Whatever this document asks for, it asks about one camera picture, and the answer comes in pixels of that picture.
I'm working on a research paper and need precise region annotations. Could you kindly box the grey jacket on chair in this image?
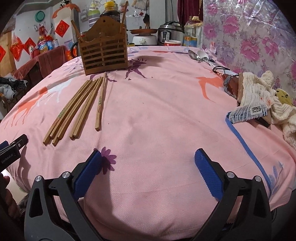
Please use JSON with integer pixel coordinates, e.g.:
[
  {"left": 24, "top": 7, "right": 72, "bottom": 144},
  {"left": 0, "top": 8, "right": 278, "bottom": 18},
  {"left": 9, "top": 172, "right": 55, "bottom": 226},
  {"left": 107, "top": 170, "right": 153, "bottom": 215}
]
[{"left": 0, "top": 77, "right": 28, "bottom": 100}]

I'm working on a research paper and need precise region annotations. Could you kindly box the blue strap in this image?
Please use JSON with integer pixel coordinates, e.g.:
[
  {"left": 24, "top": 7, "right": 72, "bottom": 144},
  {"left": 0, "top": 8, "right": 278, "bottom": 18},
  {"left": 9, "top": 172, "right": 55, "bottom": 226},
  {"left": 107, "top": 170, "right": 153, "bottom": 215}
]
[{"left": 225, "top": 112, "right": 273, "bottom": 193}]

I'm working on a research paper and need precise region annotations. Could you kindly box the silver pressure cooker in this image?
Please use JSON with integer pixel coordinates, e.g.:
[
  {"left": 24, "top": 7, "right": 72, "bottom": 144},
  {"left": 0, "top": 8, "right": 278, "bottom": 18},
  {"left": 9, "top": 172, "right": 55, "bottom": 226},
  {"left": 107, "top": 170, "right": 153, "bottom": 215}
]
[{"left": 157, "top": 21, "right": 185, "bottom": 46}]

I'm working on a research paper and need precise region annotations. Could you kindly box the white refrigerator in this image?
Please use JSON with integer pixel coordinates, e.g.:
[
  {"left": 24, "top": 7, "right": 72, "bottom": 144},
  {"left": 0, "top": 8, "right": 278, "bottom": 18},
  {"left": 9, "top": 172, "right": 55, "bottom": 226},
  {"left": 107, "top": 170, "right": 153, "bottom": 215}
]
[{"left": 52, "top": 3, "right": 80, "bottom": 51}]

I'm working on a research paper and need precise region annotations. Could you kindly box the yellow oil bottle on side table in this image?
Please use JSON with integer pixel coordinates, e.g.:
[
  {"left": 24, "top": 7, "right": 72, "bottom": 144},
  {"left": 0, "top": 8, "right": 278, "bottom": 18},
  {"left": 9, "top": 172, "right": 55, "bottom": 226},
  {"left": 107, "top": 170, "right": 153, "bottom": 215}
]
[{"left": 38, "top": 35, "right": 48, "bottom": 53}]

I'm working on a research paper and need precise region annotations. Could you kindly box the white induction cooker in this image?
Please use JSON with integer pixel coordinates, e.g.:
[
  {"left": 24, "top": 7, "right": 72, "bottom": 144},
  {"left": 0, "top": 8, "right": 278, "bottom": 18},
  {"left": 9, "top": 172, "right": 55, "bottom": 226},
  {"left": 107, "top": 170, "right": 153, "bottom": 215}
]
[{"left": 132, "top": 35, "right": 158, "bottom": 46}]

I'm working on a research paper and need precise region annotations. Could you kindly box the green round plate on wall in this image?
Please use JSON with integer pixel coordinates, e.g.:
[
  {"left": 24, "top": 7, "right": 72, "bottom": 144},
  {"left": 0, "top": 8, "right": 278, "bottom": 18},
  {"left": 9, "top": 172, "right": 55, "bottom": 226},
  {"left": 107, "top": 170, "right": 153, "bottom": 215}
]
[{"left": 35, "top": 11, "right": 45, "bottom": 23}]

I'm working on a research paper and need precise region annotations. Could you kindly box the copper frying pan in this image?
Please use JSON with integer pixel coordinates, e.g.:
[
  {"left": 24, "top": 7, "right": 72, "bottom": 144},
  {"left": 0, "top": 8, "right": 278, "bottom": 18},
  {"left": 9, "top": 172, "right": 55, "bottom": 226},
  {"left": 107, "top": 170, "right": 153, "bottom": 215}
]
[{"left": 130, "top": 29, "right": 158, "bottom": 35}]

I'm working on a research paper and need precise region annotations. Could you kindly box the dark red curtain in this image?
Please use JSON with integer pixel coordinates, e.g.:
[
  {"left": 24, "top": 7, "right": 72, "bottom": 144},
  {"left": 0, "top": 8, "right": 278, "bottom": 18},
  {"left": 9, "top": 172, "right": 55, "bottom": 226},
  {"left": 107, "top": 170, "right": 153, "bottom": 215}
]
[{"left": 177, "top": 0, "right": 203, "bottom": 25}]

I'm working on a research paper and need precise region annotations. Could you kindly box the metal spoon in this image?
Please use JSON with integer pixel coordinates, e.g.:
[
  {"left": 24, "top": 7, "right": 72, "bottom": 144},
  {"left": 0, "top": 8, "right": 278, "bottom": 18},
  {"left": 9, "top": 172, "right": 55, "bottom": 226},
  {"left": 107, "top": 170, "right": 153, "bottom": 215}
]
[{"left": 188, "top": 50, "right": 215, "bottom": 63}]

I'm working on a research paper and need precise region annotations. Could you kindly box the white ceramic spoon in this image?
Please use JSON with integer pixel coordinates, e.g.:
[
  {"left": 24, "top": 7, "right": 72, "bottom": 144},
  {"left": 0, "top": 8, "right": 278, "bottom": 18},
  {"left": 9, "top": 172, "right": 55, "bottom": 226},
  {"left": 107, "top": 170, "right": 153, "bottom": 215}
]
[{"left": 197, "top": 50, "right": 215, "bottom": 62}]

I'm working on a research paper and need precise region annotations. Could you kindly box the red white bowl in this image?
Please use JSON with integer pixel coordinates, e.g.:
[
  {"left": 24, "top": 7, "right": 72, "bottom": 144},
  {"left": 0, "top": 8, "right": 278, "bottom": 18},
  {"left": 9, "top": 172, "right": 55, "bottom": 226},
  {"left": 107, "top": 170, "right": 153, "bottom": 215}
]
[{"left": 164, "top": 40, "right": 182, "bottom": 46}]

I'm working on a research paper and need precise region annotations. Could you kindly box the red cloth covered side table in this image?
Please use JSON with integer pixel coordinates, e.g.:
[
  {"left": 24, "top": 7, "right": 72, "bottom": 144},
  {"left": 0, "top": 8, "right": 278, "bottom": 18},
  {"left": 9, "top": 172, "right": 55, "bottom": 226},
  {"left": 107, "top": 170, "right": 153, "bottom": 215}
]
[{"left": 13, "top": 46, "right": 67, "bottom": 87}]

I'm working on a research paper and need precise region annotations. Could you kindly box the dark soy sauce bottle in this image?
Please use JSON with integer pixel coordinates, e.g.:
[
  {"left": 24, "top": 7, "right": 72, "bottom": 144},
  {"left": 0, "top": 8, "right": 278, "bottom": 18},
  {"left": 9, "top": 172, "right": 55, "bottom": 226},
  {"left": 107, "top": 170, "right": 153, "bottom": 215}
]
[{"left": 100, "top": 1, "right": 120, "bottom": 23}]

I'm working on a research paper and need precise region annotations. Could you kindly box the left hand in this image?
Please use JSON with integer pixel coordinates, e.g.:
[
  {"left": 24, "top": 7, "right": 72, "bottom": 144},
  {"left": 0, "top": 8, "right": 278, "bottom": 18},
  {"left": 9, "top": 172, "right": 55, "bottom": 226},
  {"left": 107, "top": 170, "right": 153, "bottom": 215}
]
[{"left": 1, "top": 173, "right": 20, "bottom": 218}]

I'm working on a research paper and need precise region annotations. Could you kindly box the cream knitted cloth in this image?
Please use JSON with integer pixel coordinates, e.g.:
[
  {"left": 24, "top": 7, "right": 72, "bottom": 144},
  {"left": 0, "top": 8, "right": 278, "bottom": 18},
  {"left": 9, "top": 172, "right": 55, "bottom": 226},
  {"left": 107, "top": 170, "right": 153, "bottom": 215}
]
[{"left": 228, "top": 70, "right": 295, "bottom": 148}]

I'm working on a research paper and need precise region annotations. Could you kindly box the bamboo chopstick with red print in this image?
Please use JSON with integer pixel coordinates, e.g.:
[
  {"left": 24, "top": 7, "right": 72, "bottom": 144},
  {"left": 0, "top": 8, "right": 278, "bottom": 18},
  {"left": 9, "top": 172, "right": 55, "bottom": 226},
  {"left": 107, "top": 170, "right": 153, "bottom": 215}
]
[{"left": 95, "top": 72, "right": 106, "bottom": 131}]

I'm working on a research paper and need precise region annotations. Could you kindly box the brown wooden utensil holder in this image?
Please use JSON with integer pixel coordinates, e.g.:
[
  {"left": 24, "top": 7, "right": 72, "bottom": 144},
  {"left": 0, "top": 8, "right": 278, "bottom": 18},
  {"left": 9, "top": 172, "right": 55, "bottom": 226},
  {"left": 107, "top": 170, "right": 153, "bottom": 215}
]
[{"left": 76, "top": 16, "right": 128, "bottom": 75}]

